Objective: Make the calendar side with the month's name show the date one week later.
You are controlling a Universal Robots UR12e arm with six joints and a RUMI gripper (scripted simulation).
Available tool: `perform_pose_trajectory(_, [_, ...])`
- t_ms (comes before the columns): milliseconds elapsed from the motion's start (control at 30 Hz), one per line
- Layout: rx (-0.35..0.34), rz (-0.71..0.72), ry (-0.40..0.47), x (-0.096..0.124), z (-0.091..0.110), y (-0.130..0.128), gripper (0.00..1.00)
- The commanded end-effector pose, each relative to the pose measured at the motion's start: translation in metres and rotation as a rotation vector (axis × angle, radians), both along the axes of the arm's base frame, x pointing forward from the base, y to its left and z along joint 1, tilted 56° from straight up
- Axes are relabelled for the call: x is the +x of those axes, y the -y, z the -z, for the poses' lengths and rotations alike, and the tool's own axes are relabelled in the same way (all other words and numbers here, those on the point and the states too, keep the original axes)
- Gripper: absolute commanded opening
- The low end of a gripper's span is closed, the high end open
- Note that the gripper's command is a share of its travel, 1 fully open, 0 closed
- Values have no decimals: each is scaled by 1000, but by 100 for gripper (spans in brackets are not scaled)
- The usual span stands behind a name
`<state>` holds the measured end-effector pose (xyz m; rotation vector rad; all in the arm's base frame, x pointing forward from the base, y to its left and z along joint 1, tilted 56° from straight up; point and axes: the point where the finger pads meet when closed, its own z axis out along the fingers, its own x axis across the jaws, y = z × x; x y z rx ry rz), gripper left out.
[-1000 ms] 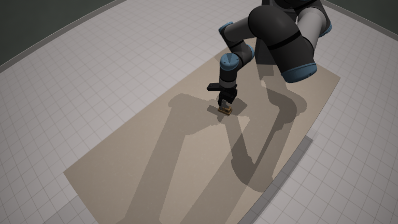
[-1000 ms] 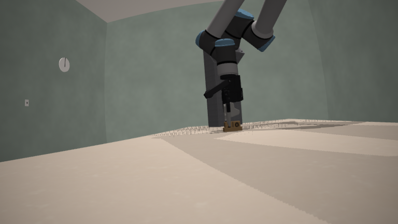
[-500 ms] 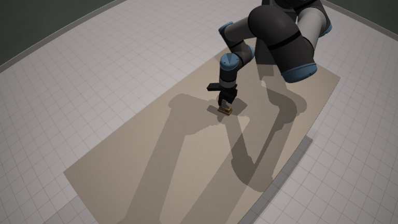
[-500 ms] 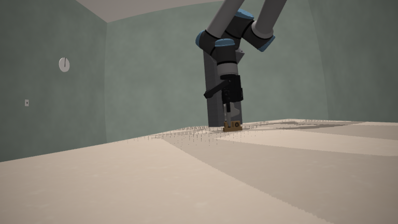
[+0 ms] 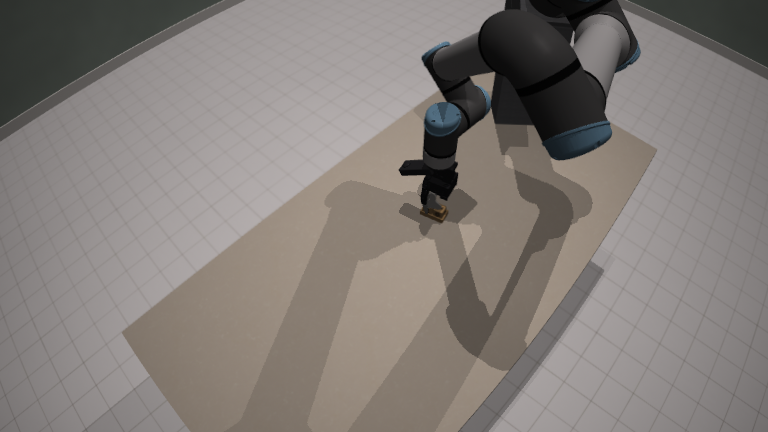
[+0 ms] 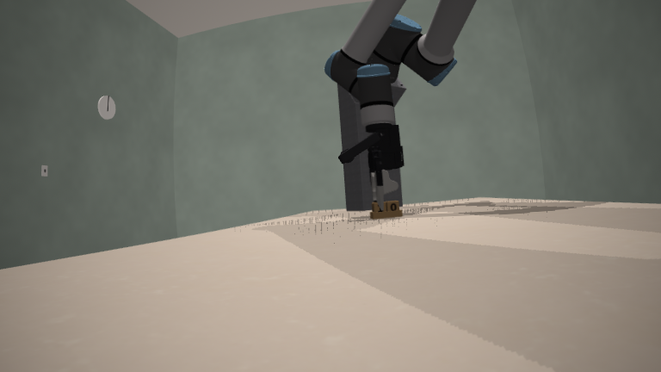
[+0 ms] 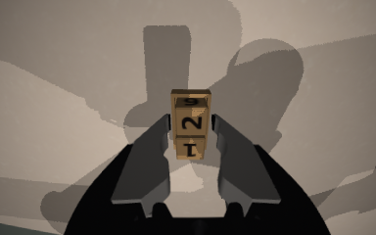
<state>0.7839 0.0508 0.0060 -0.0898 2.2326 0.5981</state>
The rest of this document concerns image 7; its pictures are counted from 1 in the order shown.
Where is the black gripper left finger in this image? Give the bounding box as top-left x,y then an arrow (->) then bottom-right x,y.
64,114 -> 171,235

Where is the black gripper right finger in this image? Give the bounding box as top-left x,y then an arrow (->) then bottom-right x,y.
211,114 -> 331,235

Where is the tan rectangular tray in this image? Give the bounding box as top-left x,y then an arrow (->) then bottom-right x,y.
170,89 -> 212,150

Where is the tan wooden cube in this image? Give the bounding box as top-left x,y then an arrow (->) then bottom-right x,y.
175,135 -> 206,160
175,98 -> 209,135

